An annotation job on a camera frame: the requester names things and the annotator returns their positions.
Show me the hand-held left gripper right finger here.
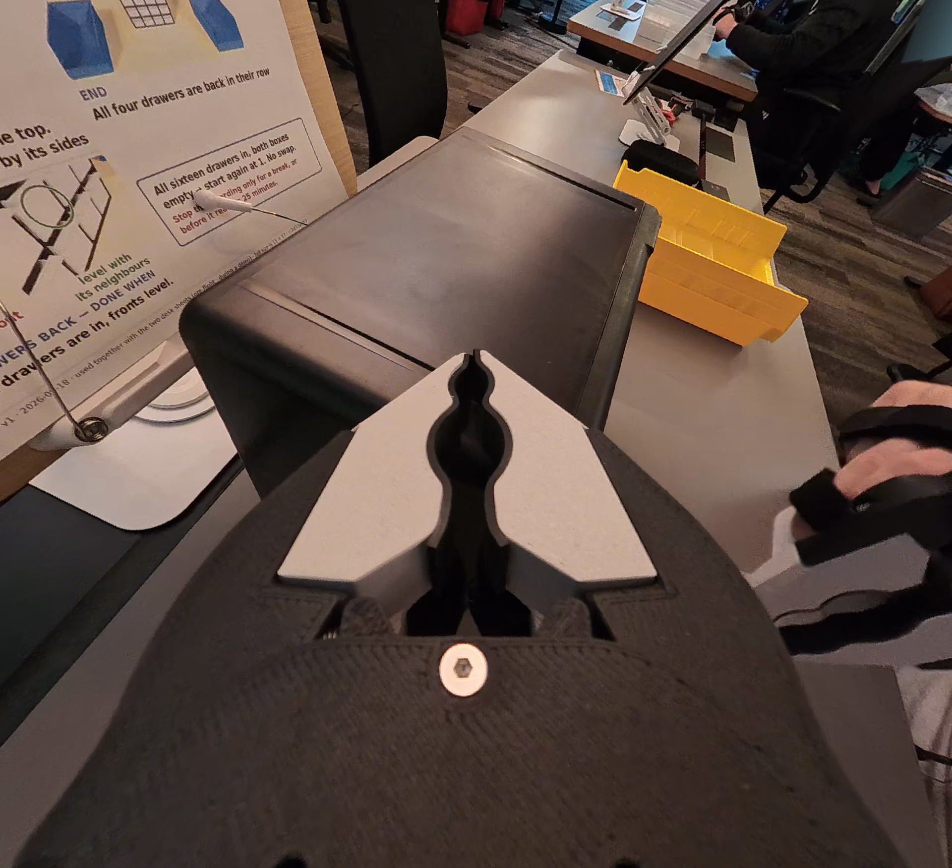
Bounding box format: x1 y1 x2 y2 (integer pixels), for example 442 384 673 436
475 347 660 614

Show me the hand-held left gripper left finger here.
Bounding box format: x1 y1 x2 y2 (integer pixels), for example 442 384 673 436
275 348 478 614

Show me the black drawer cabinet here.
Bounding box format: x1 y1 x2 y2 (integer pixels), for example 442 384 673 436
179 125 663 499

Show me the person's right hand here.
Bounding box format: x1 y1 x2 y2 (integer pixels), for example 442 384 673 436
835 379 952 506

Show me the person's grey clothing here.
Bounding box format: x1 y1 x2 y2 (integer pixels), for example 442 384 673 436
892 662 952 817

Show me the white poster stand base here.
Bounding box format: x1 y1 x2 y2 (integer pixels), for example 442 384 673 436
28 342 240 533

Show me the yellow plastic bin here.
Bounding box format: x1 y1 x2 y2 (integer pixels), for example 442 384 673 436
612 159 811 348

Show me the black zip case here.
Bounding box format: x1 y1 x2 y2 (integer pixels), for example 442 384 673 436
619 138 705 190

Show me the black hammer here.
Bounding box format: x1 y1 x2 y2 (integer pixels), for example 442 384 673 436
690 104 735 201

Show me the grey waste bin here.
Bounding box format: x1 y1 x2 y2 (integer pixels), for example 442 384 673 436
869 164 952 242

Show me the white tablet stand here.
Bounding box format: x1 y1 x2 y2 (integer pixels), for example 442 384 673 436
618 89 683 153

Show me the wooden poster board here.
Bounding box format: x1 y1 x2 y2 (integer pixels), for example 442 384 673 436
251 0 359 197

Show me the wooden edged desk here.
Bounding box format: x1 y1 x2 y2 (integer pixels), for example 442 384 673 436
566 0 761 105

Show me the black office chair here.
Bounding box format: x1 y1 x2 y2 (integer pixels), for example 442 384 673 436
760 56 925 216

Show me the printed instruction poster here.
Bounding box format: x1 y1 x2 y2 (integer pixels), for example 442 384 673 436
0 0 333 462

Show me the black tablet screen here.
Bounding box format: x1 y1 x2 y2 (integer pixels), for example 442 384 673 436
622 0 772 108

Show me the red bag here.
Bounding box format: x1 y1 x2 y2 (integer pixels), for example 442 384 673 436
445 0 489 38

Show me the metal wire clip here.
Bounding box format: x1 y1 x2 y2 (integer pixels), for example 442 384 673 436
0 299 107 444

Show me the white plug with thin cable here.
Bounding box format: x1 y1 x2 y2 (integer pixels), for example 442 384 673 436
192 188 309 224

